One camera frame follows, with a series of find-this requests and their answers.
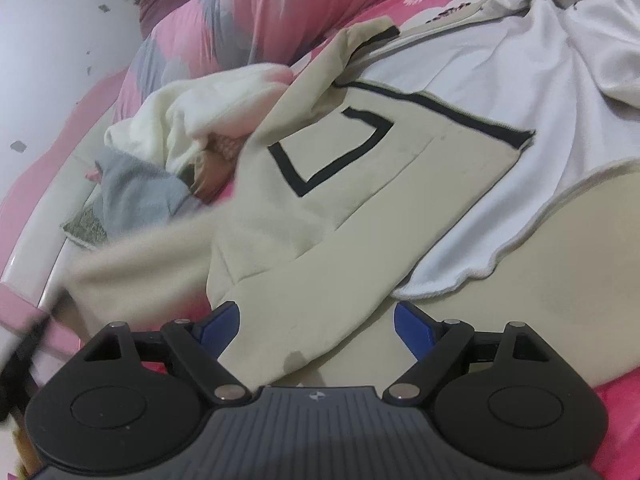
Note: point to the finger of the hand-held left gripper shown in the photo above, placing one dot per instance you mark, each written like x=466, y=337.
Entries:
x=30, y=350

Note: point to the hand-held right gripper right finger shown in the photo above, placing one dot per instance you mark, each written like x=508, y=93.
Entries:
x=412, y=327

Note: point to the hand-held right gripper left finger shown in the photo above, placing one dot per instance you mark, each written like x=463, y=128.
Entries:
x=220, y=327

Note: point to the beige black-trimmed zip jacket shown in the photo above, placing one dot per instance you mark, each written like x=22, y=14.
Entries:
x=375, y=185

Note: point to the green patterned pillow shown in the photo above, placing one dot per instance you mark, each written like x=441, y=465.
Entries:
x=85, y=230

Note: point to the khaki garment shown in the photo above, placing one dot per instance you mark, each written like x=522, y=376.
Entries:
x=210, y=180

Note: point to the white pink headboard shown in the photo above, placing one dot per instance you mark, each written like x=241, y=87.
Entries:
x=55, y=200

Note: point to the grey sweatshirt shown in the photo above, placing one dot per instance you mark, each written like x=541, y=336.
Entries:
x=135, y=190

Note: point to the pink checked cloth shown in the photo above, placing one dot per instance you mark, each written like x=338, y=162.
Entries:
x=227, y=146

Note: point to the cream fleece garment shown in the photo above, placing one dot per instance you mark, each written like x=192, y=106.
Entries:
x=190, y=105

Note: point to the pink grey floral quilt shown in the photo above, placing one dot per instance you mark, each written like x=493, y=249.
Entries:
x=280, y=10

